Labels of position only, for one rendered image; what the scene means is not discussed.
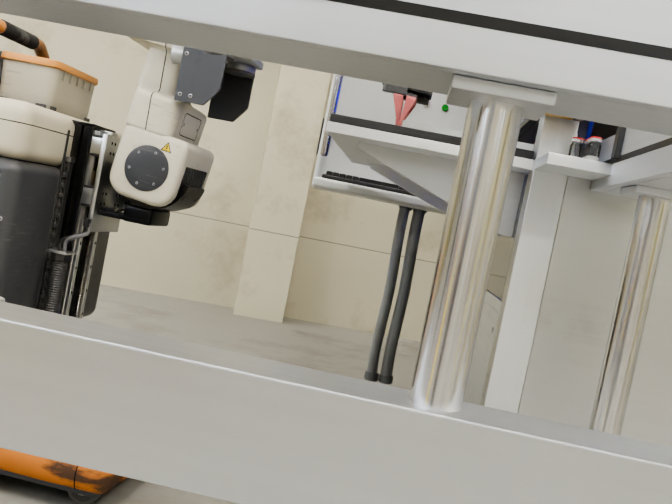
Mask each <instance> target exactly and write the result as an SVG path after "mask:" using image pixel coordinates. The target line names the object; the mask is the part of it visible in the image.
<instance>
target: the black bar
mask: <svg viewBox="0 0 672 504"><path fill-rule="evenodd" d="M330 121H331V122H336V123H341V124H347V125H352V126H357V127H362V128H368V129H373V130H378V131H384V132H389V133H394V134H400V135H405V136H410V137H415V138H421V139H426V140H431V141H437V142H442V143H447V144H452V145H458V146H460V144H461V139H462V137H457V136H452V135H446V134H441V133H436V132H430V131H425V130H420V129H414V128H409V127H404V126H398V125H393V124H388V123H382V122H377V121H372V120H367V119H361V118H356V117H351V116H345V115H340V114H335V113H331V117H330ZM533 153H534V151H531V150H526V149H521V148H516V151H515V156H516V157H521V158H526V159H532V158H533Z"/></svg>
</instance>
